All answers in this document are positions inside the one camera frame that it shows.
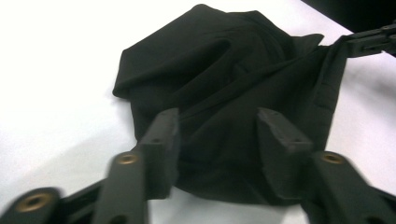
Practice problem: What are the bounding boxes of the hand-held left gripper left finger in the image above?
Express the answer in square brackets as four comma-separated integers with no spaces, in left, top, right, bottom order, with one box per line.
[136,107,181,200]

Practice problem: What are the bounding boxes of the black pants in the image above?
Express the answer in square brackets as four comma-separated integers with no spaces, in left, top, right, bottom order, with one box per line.
[112,3,348,206]

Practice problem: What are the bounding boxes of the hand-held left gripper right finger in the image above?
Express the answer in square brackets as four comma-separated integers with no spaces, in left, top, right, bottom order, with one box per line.
[256,107,313,200]

